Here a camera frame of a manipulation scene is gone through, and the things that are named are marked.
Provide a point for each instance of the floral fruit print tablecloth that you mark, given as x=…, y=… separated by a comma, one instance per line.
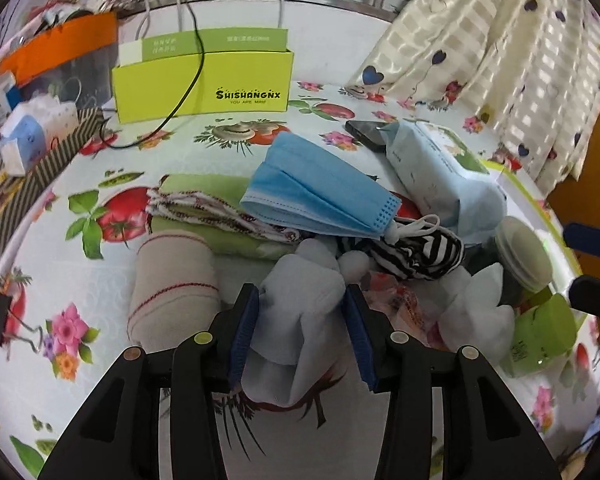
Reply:
x=90, y=270

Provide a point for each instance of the lime edged white tray box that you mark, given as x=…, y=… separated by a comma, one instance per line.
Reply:
x=530, y=195

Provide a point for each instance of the black white striped sock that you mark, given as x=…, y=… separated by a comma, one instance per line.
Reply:
x=430, y=255

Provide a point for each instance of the black binder clip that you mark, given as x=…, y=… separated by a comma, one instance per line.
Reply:
x=0, y=317

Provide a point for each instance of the green paper bag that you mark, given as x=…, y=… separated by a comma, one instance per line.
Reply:
x=230, y=40

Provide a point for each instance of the blue face mask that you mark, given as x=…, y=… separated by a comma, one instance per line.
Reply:
x=310, y=185

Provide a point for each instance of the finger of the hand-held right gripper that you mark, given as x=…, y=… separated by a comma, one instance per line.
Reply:
x=595, y=295
x=592, y=236

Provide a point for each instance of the lime green cardboard box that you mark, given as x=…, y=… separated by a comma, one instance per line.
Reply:
x=240, y=85

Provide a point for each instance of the black smartphone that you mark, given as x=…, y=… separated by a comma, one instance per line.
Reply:
x=365, y=132

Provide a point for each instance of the beige bandage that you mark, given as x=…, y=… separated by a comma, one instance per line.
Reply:
x=175, y=285

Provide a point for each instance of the white soft cloth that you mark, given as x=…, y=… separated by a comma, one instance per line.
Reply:
x=300, y=310

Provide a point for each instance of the black white striped box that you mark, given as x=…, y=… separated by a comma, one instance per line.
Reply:
x=55, y=165

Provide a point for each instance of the red patterned plastic packet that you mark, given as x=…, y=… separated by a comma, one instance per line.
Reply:
x=405, y=305

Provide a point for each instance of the orange box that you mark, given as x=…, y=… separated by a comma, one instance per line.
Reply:
x=55, y=42

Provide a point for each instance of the green packet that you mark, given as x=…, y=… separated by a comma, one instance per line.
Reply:
x=540, y=330

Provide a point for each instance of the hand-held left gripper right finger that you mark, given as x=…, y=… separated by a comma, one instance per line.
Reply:
x=360, y=340

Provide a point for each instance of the cream heart print curtain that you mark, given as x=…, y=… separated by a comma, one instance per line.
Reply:
x=480, y=60

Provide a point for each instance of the white fluffy cloth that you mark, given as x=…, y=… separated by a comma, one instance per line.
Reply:
x=475, y=310

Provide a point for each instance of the green cloth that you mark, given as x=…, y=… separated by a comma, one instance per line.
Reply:
x=200, y=184

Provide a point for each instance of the small blue white carton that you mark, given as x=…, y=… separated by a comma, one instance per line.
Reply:
x=2, y=97

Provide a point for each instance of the light blue wet wipes pack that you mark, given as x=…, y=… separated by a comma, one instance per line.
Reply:
x=430, y=175

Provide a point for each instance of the brown wooden furniture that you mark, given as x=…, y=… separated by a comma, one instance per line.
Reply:
x=585, y=175

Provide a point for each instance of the white blue tissue pack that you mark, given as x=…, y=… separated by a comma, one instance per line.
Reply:
x=35, y=130

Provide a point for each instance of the round beige lid jar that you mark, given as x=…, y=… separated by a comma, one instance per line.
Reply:
x=522, y=255

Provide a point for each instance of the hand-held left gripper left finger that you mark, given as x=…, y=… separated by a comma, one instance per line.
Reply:
x=242, y=330

